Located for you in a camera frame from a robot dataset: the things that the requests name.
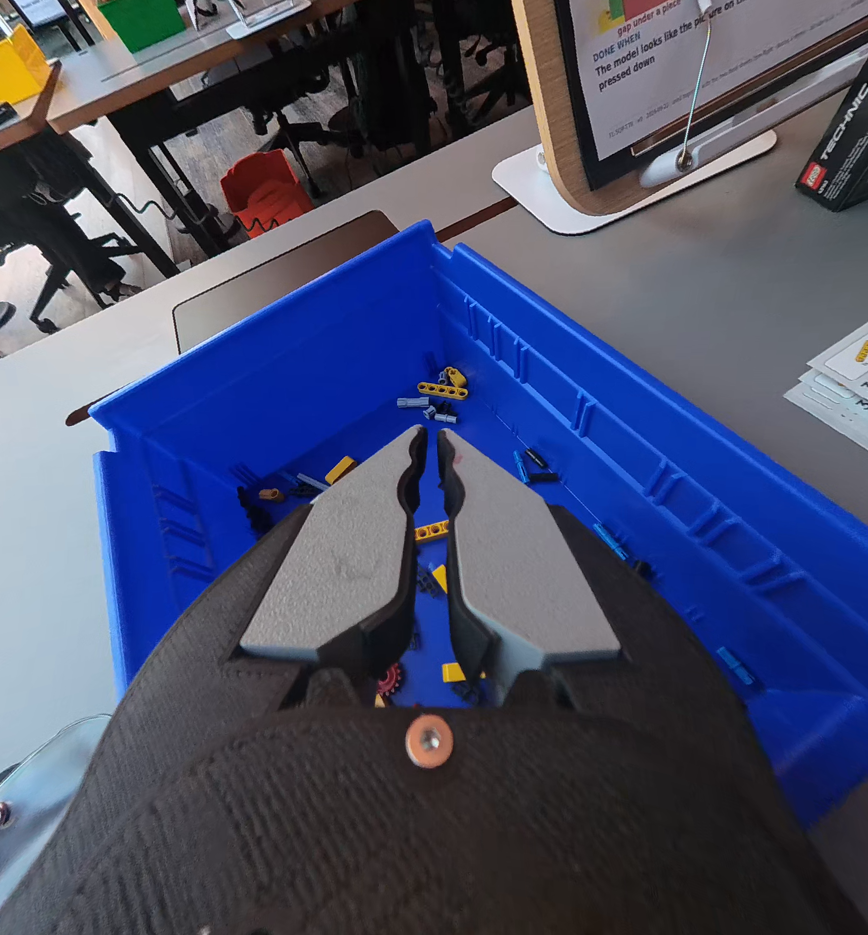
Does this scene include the grey table cable flap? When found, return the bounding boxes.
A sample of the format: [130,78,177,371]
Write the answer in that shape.
[173,210,400,355]

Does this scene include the wooden-edged work table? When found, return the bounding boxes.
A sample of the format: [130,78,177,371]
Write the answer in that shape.
[0,62,181,279]
[45,0,377,136]

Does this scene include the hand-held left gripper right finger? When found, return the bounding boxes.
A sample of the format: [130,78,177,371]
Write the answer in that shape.
[436,429,623,702]

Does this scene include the metal clamp plate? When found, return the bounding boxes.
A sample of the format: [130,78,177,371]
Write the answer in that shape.
[0,716,113,935]

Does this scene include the yellow plastic bin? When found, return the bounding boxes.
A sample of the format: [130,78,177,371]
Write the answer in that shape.
[0,25,52,114]

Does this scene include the black office chair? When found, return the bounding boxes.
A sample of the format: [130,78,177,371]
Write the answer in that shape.
[0,131,127,337]

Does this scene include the green plastic bin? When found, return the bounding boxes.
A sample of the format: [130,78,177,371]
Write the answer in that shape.
[98,0,187,54]

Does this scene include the red floor container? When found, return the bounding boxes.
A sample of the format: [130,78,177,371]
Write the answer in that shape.
[220,150,317,238]

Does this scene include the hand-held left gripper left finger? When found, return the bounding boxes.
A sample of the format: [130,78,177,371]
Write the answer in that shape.
[239,425,429,673]

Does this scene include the black lego box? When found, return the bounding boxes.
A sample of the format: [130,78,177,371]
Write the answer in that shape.
[794,29,868,213]

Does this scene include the lego instruction sheets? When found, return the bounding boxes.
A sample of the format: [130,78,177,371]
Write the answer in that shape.
[783,299,868,472]

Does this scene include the wood-framed instruction display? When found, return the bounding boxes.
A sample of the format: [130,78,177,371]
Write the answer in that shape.
[492,0,868,236]

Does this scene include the white stand base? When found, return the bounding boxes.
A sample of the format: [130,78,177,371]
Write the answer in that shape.
[226,0,312,39]

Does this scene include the blue plastic bin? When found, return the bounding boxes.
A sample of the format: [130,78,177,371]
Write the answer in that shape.
[89,219,868,830]

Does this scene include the silver clip wire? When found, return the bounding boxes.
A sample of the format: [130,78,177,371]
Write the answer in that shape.
[679,0,714,172]

